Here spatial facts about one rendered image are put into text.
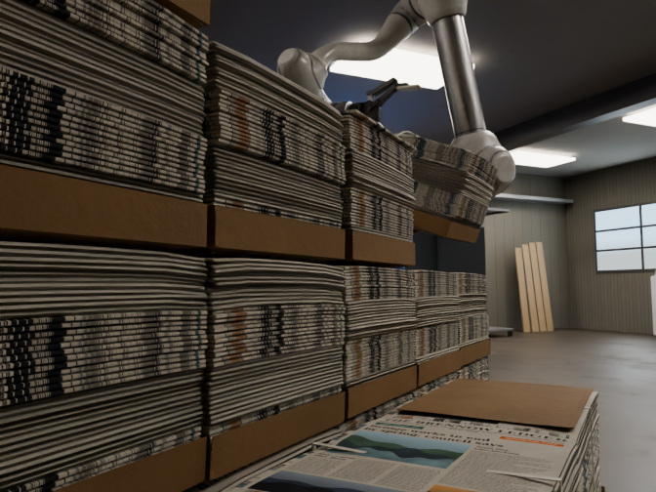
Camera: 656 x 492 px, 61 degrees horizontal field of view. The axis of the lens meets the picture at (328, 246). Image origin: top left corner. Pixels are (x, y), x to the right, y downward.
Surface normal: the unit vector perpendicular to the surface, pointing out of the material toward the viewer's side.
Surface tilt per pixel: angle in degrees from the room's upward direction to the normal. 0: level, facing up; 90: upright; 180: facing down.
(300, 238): 93
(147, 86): 90
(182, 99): 90
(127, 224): 92
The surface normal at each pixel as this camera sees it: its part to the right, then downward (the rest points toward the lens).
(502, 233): 0.41, -0.07
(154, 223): 0.87, -0.02
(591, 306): -0.91, -0.03
